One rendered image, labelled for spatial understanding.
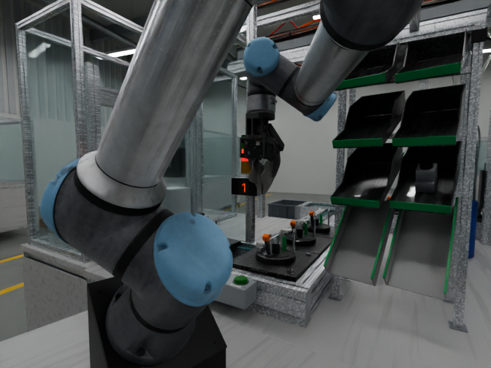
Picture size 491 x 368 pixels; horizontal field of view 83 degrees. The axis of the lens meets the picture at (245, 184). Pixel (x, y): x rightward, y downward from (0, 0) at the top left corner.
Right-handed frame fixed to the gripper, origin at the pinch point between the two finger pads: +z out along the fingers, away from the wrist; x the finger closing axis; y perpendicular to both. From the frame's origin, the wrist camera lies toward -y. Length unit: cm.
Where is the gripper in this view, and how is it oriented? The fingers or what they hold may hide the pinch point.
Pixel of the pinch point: (264, 189)
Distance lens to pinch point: 76.5
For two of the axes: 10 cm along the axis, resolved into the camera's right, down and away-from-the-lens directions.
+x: 8.6, 0.5, -5.0
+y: -5.1, 0.7, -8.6
